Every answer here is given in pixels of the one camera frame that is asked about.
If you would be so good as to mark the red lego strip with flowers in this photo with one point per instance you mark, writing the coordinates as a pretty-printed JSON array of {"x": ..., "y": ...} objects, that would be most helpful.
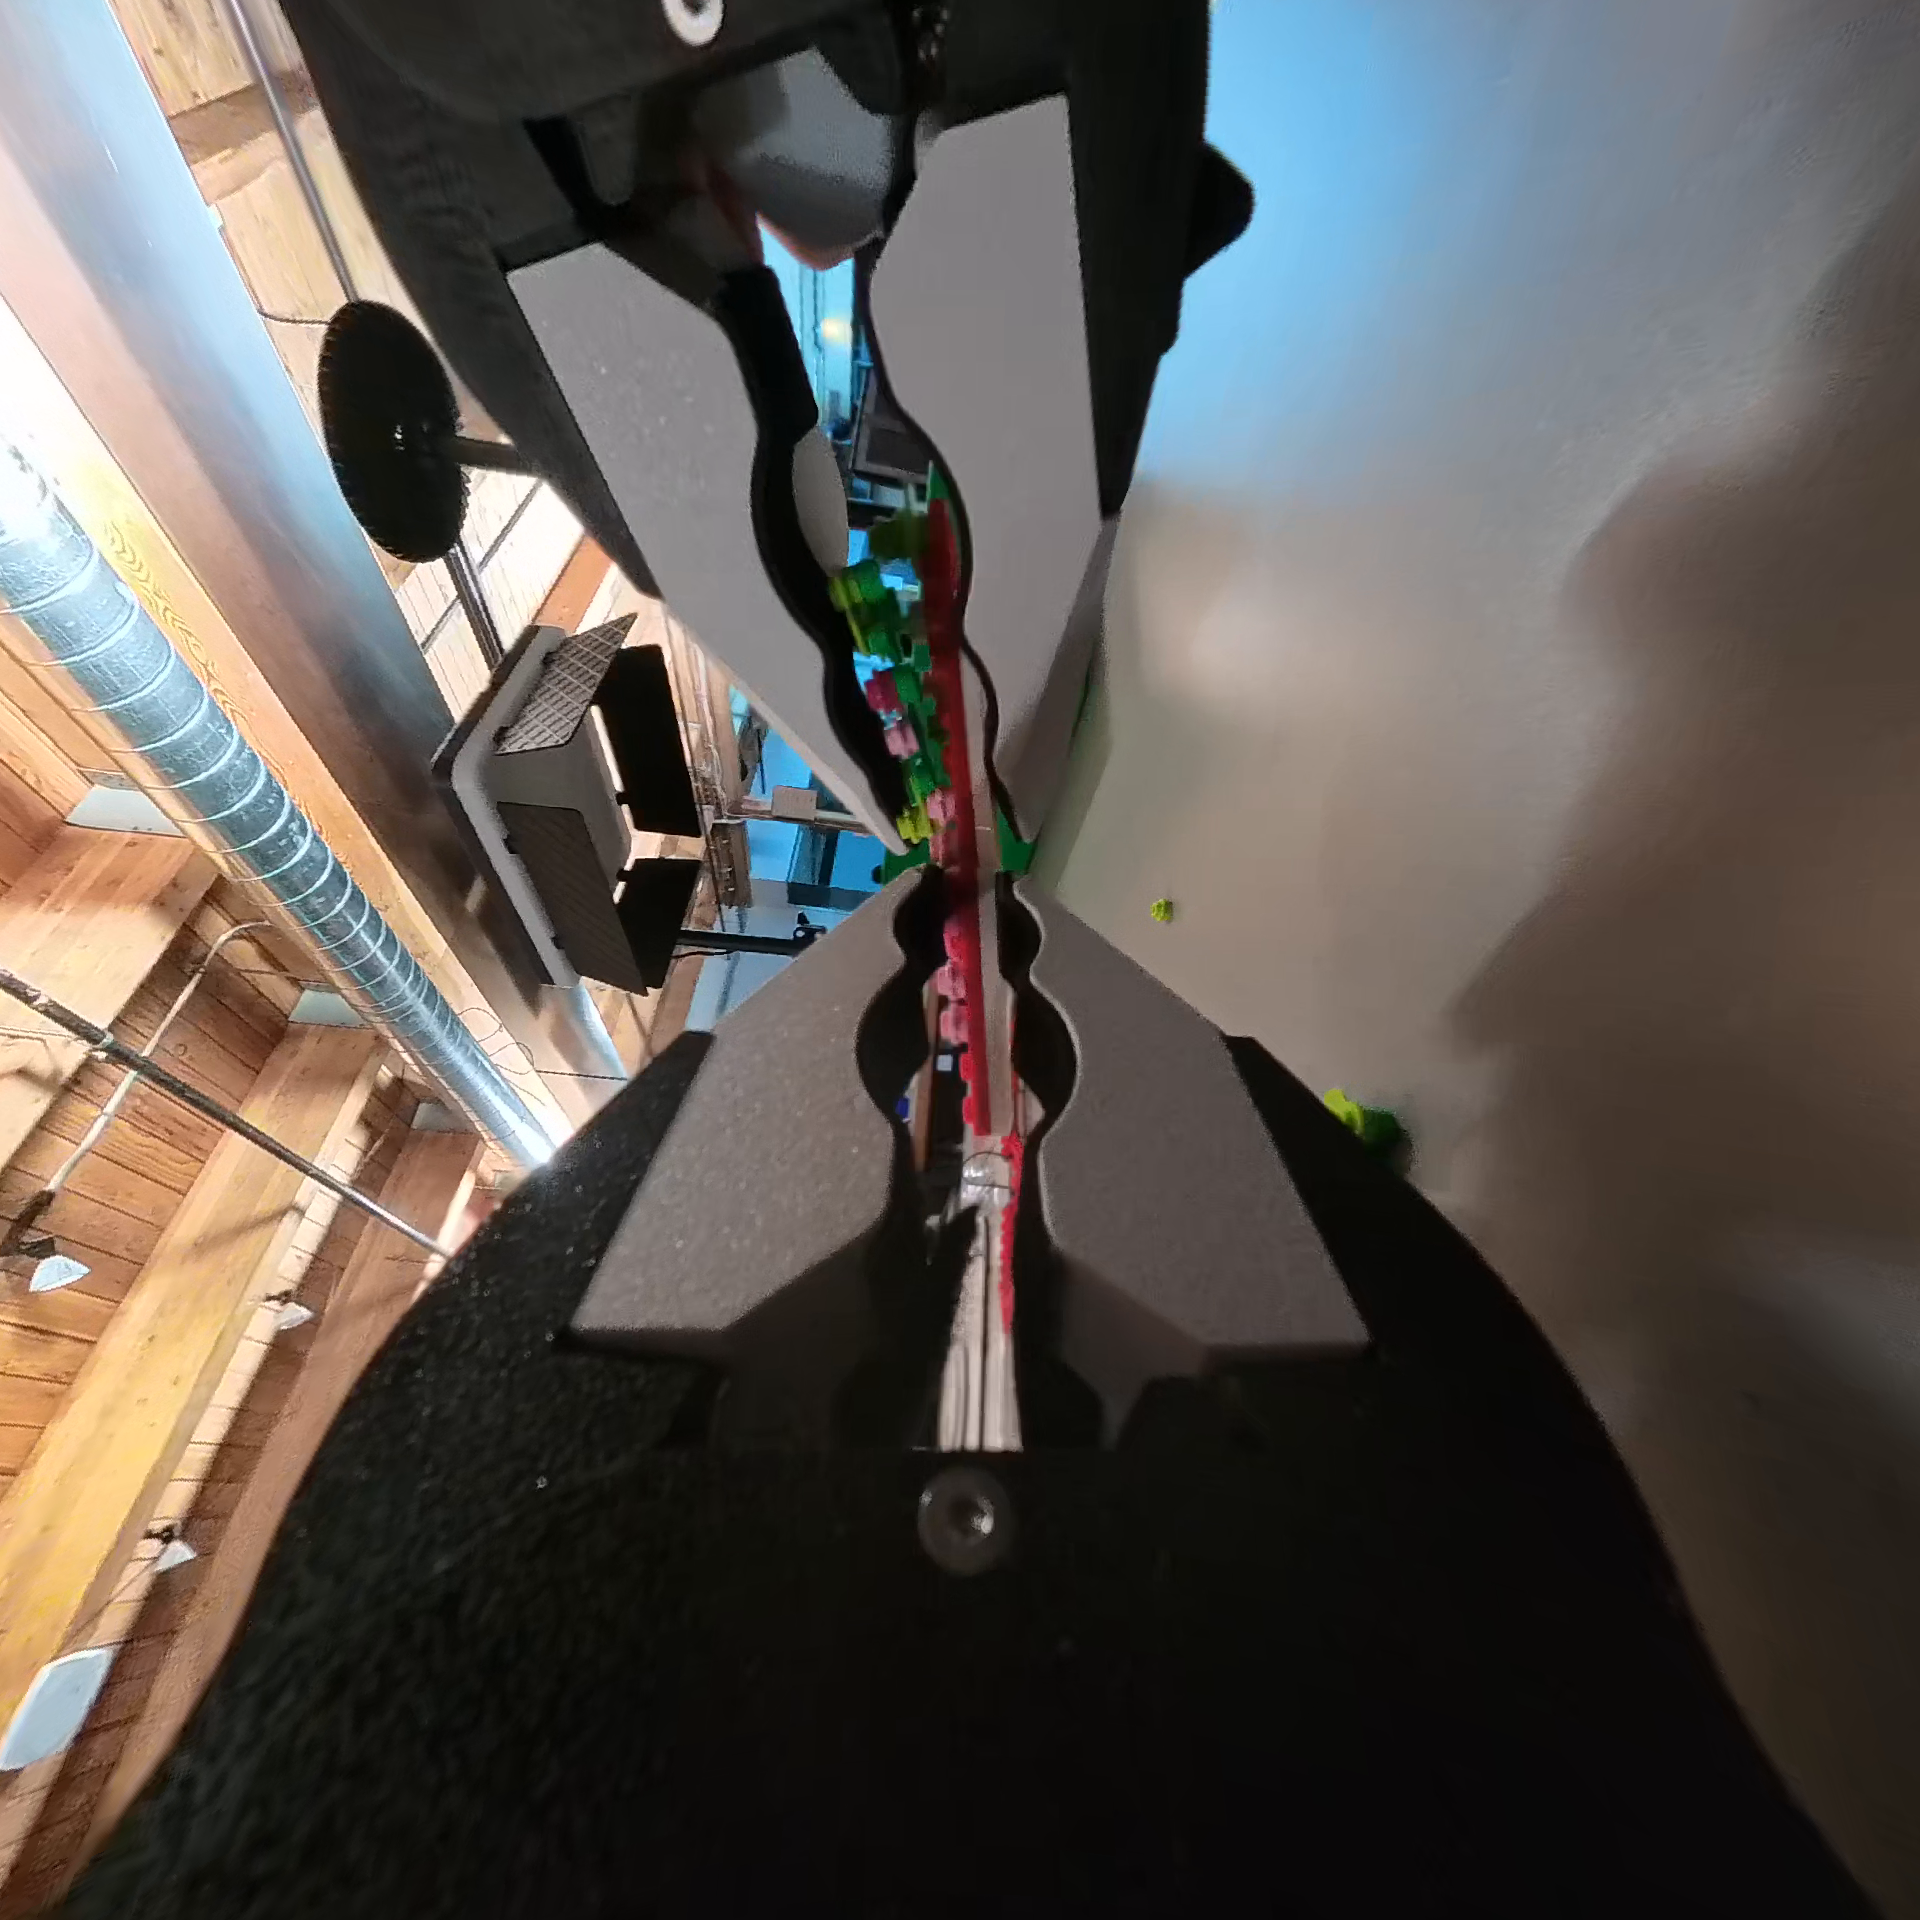
[{"x": 957, "y": 705}]

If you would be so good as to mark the black white ceiling unit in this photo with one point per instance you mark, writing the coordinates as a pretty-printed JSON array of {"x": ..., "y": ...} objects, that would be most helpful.
[{"x": 557, "y": 841}]

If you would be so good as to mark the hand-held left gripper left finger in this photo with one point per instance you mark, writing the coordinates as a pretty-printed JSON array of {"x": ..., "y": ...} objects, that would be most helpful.
[{"x": 720, "y": 1201}]

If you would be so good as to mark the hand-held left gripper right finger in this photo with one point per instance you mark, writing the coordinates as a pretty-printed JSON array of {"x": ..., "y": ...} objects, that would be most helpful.
[{"x": 1200, "y": 1201}]

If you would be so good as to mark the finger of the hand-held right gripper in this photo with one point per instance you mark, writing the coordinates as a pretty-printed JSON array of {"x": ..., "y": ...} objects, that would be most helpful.
[
  {"x": 1005, "y": 301},
  {"x": 646, "y": 422}
]

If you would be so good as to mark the white spot lamp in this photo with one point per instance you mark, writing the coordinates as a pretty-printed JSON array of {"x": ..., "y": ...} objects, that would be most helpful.
[
  {"x": 45, "y": 1273},
  {"x": 172, "y": 1554},
  {"x": 289, "y": 1315}
]

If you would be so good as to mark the green leaf lego flower cluster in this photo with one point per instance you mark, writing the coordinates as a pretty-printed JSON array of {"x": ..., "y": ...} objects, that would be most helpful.
[{"x": 1362, "y": 1119}]

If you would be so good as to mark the black ceiling rod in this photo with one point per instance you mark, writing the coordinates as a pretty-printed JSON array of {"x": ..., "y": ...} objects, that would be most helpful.
[{"x": 224, "y": 1119}]

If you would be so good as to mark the silver ventilation duct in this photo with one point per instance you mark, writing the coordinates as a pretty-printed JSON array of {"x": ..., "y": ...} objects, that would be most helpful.
[{"x": 224, "y": 751}]

